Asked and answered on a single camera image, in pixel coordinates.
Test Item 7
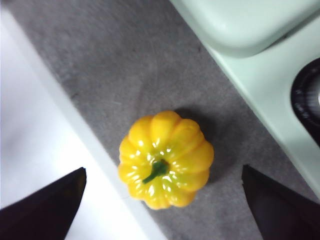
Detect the silver control knob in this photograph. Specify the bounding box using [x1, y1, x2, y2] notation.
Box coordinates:
[292, 65, 320, 127]

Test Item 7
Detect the mint green breakfast maker base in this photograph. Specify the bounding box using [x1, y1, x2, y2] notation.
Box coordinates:
[206, 12, 320, 200]

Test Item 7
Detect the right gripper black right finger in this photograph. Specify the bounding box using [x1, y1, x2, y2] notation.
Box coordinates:
[241, 164, 320, 240]

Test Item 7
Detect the yellow toy pumpkin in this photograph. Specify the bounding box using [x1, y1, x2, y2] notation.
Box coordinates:
[117, 110, 215, 211]

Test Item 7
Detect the green griddle cover, silver handle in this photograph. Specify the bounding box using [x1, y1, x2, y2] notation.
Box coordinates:
[169, 0, 320, 59]

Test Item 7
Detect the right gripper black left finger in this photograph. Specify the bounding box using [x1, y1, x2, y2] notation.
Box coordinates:
[0, 166, 87, 240]

